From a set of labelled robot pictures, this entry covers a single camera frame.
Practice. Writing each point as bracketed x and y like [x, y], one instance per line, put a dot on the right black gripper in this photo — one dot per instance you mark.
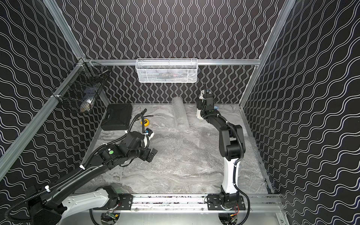
[199, 102]

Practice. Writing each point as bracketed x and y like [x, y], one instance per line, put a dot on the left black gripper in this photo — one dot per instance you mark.
[151, 154]

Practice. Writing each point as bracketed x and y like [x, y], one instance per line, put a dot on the bubble white cylinder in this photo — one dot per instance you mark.
[199, 114]

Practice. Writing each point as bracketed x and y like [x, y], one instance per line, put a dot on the clear bubble wrap roll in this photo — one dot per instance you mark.
[179, 113]

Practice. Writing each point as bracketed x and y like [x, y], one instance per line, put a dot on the clear bubble wrap sheet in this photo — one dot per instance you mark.
[185, 154]
[249, 170]

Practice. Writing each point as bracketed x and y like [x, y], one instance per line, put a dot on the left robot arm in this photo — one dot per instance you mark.
[45, 205]

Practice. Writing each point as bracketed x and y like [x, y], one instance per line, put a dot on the yellow tape measure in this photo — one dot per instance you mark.
[145, 122]

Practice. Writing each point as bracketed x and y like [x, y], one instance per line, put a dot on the black plastic tool case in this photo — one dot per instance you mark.
[117, 117]

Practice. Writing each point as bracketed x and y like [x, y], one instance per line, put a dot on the black utility knife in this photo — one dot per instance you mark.
[143, 112]

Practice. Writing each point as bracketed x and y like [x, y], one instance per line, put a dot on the white roll in black basket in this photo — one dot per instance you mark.
[87, 103]

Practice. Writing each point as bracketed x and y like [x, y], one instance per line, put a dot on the white wire mesh basket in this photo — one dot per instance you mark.
[167, 70]

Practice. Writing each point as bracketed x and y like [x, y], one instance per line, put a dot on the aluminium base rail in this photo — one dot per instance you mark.
[172, 203]

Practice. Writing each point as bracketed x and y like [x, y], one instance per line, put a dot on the black wire basket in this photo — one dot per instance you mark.
[89, 79]

